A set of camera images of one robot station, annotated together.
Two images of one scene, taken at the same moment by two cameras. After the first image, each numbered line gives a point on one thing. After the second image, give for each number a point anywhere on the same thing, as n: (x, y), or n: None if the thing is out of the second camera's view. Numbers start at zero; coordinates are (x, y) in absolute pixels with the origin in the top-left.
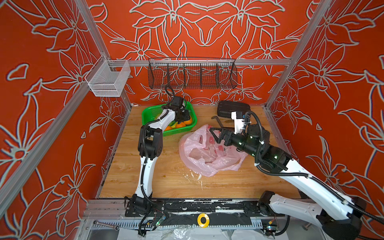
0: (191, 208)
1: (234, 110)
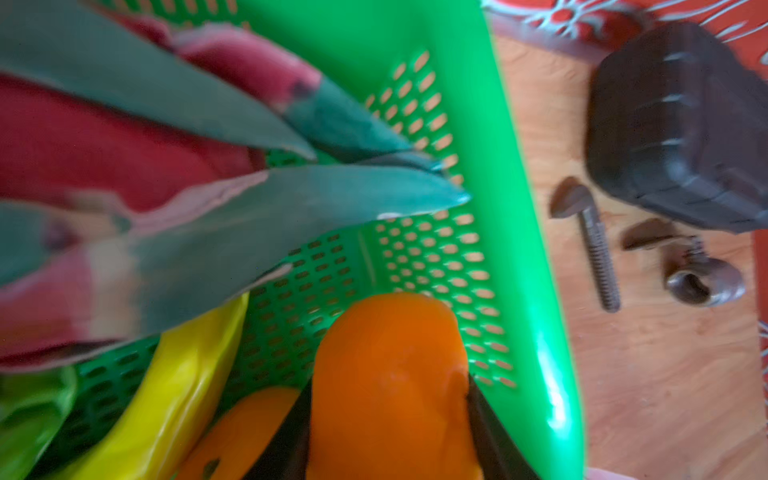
0: None
1: (677, 121)
